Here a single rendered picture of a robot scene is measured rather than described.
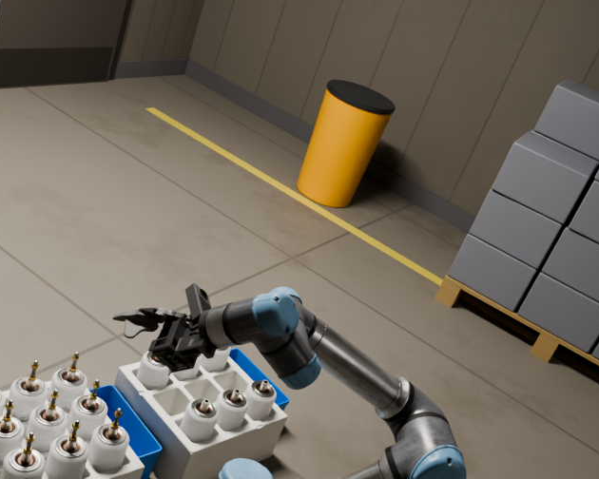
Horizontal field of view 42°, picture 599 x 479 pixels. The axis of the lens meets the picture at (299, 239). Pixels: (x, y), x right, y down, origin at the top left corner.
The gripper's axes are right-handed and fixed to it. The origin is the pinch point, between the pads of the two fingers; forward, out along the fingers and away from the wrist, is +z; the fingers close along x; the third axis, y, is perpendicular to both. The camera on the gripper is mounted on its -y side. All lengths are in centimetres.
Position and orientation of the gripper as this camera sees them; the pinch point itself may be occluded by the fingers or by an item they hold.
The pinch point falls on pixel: (139, 338)
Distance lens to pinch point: 152.8
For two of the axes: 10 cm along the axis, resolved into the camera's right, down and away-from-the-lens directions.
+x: 5.2, 6.6, 5.4
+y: -2.0, 7.1, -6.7
